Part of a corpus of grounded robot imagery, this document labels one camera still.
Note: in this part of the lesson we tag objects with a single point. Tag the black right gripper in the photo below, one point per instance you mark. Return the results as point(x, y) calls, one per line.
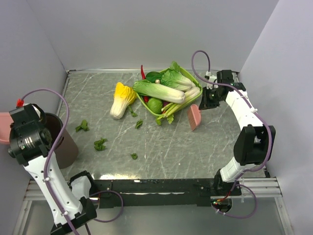
point(205, 104)

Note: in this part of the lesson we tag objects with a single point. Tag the pink hand brush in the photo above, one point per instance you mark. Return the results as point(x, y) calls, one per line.
point(194, 116)

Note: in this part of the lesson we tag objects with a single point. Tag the pink dustpan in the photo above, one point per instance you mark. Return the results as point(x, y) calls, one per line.
point(5, 122)

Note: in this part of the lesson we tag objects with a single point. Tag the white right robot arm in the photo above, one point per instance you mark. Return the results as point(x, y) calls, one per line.
point(254, 144)

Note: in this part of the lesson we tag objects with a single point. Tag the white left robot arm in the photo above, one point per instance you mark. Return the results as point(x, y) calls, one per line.
point(30, 144)

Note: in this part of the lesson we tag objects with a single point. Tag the green bok choy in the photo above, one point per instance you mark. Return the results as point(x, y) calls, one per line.
point(172, 78)

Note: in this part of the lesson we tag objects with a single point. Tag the green plastic basket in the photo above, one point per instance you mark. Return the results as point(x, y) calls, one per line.
point(194, 92)

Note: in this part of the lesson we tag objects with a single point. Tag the green celery stalks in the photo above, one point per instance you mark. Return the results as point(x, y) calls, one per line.
point(172, 108)

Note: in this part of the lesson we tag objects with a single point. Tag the green round cabbage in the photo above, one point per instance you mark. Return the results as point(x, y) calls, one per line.
point(155, 105)

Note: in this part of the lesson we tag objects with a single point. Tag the large green napa cabbage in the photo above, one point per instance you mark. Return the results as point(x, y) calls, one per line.
point(147, 88)

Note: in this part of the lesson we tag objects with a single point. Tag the red chili pepper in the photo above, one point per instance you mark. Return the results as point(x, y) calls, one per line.
point(142, 72)

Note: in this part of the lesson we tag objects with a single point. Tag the yellow napa cabbage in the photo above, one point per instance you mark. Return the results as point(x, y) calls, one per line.
point(122, 98)

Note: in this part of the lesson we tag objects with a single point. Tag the brown round bin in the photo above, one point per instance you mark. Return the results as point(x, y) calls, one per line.
point(66, 150)

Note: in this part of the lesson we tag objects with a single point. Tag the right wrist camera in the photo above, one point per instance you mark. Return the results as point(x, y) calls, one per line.
point(212, 78)

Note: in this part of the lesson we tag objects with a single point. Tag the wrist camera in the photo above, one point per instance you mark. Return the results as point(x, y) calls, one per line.
point(20, 103)
point(212, 78)

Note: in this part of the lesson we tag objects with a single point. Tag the aluminium rail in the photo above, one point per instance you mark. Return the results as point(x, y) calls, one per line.
point(262, 187)

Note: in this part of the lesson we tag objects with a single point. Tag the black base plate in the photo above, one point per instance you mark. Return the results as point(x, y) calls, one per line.
point(110, 200)

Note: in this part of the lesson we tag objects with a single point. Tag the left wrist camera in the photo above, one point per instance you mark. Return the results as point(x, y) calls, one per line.
point(20, 103)

